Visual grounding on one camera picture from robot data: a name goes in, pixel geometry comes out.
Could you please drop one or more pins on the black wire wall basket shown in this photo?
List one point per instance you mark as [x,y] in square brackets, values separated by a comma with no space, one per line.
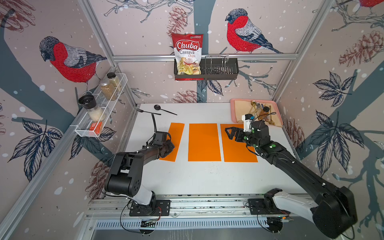
[212,69]

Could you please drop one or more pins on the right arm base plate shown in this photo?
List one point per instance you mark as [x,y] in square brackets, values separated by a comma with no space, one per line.
[264,207]

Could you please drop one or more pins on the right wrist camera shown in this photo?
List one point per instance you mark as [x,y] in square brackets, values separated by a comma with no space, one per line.
[247,121]

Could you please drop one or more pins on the pink tray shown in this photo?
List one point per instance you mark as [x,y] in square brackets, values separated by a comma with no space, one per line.
[277,114]

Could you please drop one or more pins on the orange paper sheet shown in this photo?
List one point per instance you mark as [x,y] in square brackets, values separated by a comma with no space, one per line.
[176,132]
[204,143]
[235,152]

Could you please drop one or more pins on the black fork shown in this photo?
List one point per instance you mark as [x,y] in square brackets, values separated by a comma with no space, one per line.
[142,111]

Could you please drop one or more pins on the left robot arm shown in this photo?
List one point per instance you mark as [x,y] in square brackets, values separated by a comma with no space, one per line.
[126,171]

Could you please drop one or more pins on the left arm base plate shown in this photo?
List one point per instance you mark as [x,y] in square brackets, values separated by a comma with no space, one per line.
[158,208]

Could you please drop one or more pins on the brown spice jar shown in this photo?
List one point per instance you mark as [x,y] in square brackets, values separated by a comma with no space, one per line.
[109,91]

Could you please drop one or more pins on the tan spice jar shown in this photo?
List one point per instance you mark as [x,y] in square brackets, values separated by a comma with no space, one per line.
[115,81]

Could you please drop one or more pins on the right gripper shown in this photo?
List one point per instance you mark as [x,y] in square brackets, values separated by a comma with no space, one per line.
[239,131]

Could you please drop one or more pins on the red cassava chips bag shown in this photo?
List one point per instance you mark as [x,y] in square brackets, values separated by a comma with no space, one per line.
[188,55]

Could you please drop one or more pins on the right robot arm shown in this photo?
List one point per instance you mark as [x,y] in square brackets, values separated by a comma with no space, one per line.
[332,209]

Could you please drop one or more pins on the small red packet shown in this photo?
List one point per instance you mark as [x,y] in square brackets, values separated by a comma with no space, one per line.
[96,127]

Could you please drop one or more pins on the small amber bottle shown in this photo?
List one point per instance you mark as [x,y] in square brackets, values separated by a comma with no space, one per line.
[264,113]

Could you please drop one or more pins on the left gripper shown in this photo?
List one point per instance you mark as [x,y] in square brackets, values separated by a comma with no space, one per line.
[171,146]

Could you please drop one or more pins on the black lid rice jar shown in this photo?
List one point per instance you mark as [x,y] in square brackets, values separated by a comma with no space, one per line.
[95,112]

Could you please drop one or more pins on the black spoon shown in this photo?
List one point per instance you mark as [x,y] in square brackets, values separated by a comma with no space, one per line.
[159,108]

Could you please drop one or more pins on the clear acrylic wall shelf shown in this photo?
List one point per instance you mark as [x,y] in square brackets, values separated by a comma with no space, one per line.
[82,129]

